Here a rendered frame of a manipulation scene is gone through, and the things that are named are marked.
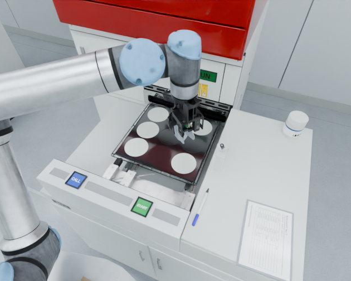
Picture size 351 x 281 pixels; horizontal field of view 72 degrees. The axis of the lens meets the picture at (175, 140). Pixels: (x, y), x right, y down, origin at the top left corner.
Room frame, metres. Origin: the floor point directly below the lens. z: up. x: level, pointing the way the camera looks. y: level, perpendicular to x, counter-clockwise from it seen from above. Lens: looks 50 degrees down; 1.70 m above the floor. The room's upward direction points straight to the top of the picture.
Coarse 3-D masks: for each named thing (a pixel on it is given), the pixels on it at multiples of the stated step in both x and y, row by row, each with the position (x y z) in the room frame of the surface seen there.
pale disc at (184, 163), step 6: (174, 156) 0.59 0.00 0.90; (180, 156) 0.59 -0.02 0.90; (186, 156) 0.59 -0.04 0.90; (192, 156) 0.59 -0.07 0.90; (174, 162) 0.56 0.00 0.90; (180, 162) 0.56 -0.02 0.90; (186, 162) 0.56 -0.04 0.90; (192, 162) 0.56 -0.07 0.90; (174, 168) 0.53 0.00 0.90; (180, 168) 0.53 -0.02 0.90; (186, 168) 0.53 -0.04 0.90; (192, 168) 0.53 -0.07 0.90
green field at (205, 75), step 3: (201, 72) 0.87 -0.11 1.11; (204, 72) 0.87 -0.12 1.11; (207, 72) 0.86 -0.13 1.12; (210, 72) 0.86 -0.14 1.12; (201, 75) 0.87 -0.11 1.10; (204, 75) 0.87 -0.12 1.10; (207, 75) 0.86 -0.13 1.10; (210, 75) 0.86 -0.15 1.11; (213, 75) 0.85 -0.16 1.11; (201, 78) 0.87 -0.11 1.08; (204, 78) 0.87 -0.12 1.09; (207, 78) 0.86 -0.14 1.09; (210, 78) 0.86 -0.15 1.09; (213, 78) 0.85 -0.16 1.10
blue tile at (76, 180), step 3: (75, 174) 0.46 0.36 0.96; (78, 174) 0.46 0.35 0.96; (72, 177) 0.45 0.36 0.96; (75, 177) 0.45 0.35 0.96; (78, 177) 0.45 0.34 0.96; (81, 177) 0.45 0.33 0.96; (84, 177) 0.45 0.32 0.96; (69, 180) 0.44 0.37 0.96; (72, 180) 0.44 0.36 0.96; (75, 180) 0.44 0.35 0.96; (78, 180) 0.44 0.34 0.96; (81, 180) 0.44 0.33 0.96; (69, 183) 0.43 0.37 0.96; (72, 183) 0.43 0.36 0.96; (75, 183) 0.43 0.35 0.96; (78, 183) 0.43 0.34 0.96; (75, 186) 0.42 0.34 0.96
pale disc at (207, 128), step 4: (200, 120) 0.80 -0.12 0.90; (204, 120) 0.80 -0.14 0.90; (204, 124) 0.77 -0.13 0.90; (208, 124) 0.77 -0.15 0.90; (200, 128) 0.75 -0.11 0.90; (204, 128) 0.75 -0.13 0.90; (208, 128) 0.75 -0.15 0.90; (196, 132) 0.72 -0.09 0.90; (200, 132) 0.72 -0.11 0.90; (204, 132) 0.72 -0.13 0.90; (208, 132) 0.72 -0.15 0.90
